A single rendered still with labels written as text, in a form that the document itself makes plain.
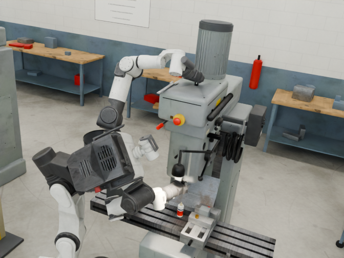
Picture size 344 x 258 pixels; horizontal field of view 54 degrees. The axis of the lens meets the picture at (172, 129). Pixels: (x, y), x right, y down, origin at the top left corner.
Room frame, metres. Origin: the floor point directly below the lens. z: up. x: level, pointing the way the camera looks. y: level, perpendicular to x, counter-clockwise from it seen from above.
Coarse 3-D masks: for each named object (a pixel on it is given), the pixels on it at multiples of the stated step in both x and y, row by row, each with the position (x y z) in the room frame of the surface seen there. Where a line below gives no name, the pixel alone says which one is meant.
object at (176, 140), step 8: (176, 136) 1.76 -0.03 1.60; (184, 136) 1.75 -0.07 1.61; (176, 144) 1.76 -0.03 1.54; (184, 144) 1.74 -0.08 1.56; (192, 144) 1.73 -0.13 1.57; (200, 144) 1.72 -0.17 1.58; (168, 152) 1.79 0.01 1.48; (176, 152) 1.76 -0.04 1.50; (168, 160) 1.78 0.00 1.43; (176, 160) 1.76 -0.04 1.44; (192, 160) 1.72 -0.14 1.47; (200, 160) 1.74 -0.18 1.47; (168, 168) 1.77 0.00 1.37; (192, 168) 1.72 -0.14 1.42; (200, 168) 1.76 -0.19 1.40; (184, 176) 1.74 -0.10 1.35; (192, 176) 1.72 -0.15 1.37
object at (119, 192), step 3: (108, 189) 1.94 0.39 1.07; (117, 189) 1.93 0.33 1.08; (120, 189) 1.92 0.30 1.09; (108, 192) 1.94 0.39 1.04; (111, 192) 1.93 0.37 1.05; (114, 192) 1.93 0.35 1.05; (117, 192) 1.93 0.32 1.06; (120, 192) 1.92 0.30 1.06; (108, 195) 1.94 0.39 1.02; (111, 195) 1.93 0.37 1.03; (114, 195) 1.93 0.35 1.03; (117, 195) 1.93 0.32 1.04; (120, 195) 1.92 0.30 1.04
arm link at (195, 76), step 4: (192, 72) 1.71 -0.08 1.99; (196, 72) 1.75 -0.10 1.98; (200, 72) 1.78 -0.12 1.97; (184, 76) 1.70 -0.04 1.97; (188, 76) 1.70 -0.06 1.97; (192, 76) 1.72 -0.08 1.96; (196, 76) 1.74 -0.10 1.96; (200, 76) 1.77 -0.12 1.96; (192, 80) 1.78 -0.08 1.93; (196, 80) 1.75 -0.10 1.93; (200, 80) 1.75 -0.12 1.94
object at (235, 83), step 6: (228, 78) 2.54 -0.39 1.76; (234, 78) 2.56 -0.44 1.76; (240, 78) 2.58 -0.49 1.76; (228, 84) 2.37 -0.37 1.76; (234, 84) 2.39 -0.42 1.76; (240, 84) 2.54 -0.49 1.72; (228, 90) 2.23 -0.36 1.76; (234, 90) 2.35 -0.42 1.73; (240, 90) 2.59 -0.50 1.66; (234, 96) 2.40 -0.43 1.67; (228, 102) 2.21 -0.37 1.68; (234, 102) 2.42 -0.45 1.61; (228, 108) 2.23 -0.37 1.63; (222, 114) 2.07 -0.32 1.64
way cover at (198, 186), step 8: (208, 176) 2.15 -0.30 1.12; (192, 184) 2.14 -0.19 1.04; (200, 184) 2.13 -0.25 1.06; (208, 184) 2.12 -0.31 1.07; (216, 184) 2.11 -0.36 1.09; (192, 192) 2.11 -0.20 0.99; (200, 192) 2.10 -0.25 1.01; (208, 192) 2.09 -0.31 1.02; (216, 192) 2.08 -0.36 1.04; (176, 200) 2.09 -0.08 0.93; (184, 200) 2.08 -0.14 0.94; (192, 200) 2.07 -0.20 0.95; (200, 200) 2.06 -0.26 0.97; (208, 200) 2.06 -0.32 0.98; (184, 208) 2.02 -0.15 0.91; (192, 208) 2.03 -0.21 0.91
